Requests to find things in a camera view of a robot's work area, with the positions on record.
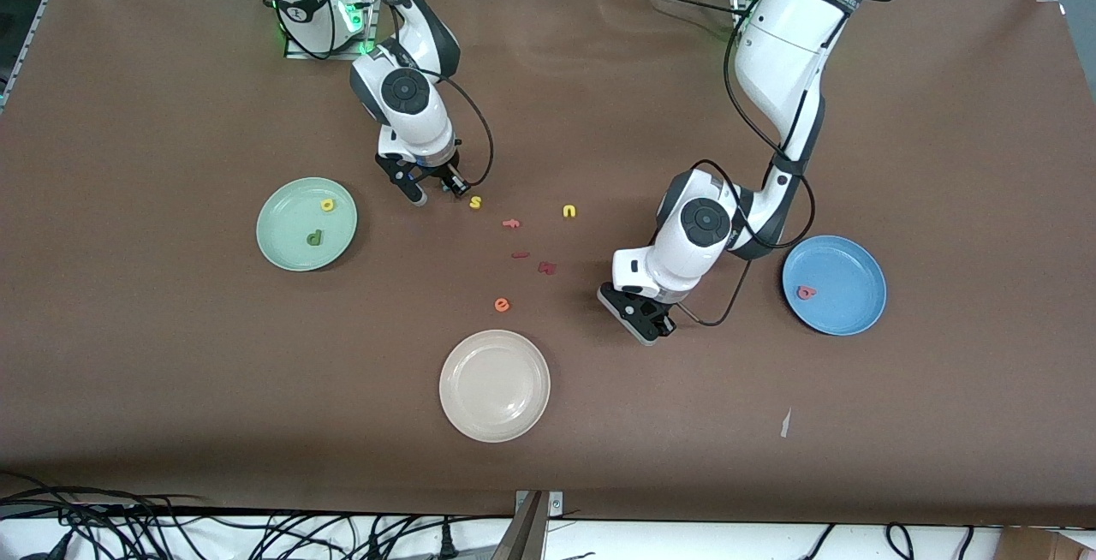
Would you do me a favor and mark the pale green plate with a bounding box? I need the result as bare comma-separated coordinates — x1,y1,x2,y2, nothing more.
256,177,358,272

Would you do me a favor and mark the beige plate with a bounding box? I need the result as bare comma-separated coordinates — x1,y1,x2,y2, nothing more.
438,330,551,444

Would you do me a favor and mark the blue plate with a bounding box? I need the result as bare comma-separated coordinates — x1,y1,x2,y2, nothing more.
782,235,888,337

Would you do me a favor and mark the brown cardboard box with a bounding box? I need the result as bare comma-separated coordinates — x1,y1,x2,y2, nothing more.
993,528,1096,560

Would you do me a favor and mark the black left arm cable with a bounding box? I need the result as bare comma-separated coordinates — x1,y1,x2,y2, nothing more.
676,0,819,327

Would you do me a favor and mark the black cable with metal plug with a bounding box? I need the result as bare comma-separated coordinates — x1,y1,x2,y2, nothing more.
432,72,495,191

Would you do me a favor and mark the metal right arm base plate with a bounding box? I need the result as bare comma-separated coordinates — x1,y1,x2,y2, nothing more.
284,0,378,60

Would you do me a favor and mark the tangled black cable bundle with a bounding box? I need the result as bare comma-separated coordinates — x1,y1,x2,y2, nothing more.
0,470,515,560

